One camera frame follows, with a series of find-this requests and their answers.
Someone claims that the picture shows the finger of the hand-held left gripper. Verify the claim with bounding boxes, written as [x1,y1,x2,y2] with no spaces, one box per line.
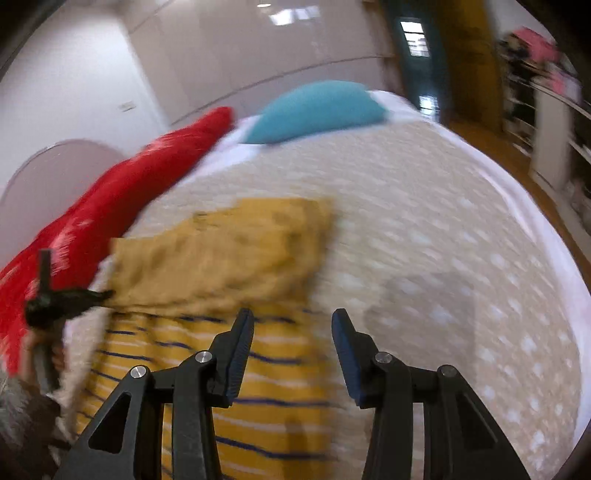
[39,249,54,298]
[25,288,115,329]

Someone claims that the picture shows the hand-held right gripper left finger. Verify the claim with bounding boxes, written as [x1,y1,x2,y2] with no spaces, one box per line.
[53,308,256,480]

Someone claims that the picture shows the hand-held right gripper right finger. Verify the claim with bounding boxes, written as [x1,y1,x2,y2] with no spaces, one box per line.
[331,308,532,480]

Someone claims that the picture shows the yellow striped sweater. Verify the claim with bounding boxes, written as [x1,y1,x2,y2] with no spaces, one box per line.
[76,302,370,480]

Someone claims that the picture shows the mustard cloth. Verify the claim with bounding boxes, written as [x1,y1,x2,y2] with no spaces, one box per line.
[108,198,335,319]

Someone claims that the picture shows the person's left forearm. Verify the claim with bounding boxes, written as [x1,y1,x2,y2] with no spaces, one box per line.
[0,369,70,480]

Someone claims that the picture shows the pale headboard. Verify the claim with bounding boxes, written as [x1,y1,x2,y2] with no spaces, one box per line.
[0,138,125,268]

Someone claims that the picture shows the red blanket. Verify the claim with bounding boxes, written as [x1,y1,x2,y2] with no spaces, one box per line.
[0,106,235,377]

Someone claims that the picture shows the beige dotted quilt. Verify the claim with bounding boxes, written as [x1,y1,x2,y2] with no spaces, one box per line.
[60,117,585,480]

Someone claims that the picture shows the white bed sheet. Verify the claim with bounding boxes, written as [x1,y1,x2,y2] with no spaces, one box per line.
[194,90,587,324]

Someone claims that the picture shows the teal pillow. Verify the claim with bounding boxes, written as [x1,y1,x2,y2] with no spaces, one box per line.
[242,80,387,145]

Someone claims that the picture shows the glossy white wardrobe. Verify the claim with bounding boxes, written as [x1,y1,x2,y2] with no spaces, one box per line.
[124,0,402,130]

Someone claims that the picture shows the dark teal doorway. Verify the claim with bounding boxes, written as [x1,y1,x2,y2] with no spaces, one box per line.
[383,0,451,123]

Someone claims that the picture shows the white shelf unit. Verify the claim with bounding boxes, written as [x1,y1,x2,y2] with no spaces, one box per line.
[499,28,591,217]

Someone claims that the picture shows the yellow wooden door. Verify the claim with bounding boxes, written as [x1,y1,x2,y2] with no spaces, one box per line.
[436,0,504,125]

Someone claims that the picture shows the pink clothing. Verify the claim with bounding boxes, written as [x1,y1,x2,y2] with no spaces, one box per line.
[508,28,561,63]

